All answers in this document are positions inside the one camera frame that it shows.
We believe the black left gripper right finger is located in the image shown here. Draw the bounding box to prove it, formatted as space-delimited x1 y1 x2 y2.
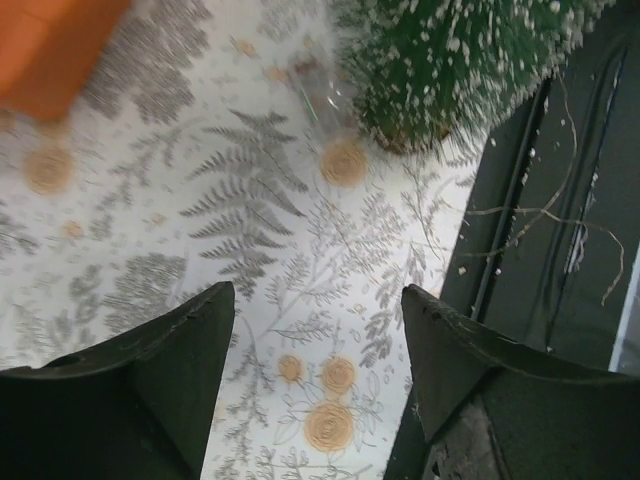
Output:
401 285 639 479

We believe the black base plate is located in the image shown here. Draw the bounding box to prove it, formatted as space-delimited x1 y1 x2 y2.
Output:
385 1 639 479

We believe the small green christmas tree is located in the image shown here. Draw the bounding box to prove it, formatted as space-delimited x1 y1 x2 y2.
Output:
328 0 610 154

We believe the thin gold ribbon loop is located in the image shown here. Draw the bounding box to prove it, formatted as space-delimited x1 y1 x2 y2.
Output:
462 74 626 306

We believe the clear plastic ornament tag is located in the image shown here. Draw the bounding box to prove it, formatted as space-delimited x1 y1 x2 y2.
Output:
287 47 356 141

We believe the floral patterned table mat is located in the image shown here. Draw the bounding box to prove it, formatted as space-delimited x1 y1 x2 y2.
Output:
1 1 480 479

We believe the orange plastic tub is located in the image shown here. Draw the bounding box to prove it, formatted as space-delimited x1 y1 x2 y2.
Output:
1 0 131 121

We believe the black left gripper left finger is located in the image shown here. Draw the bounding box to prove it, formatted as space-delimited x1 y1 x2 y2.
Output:
1 282 235 479

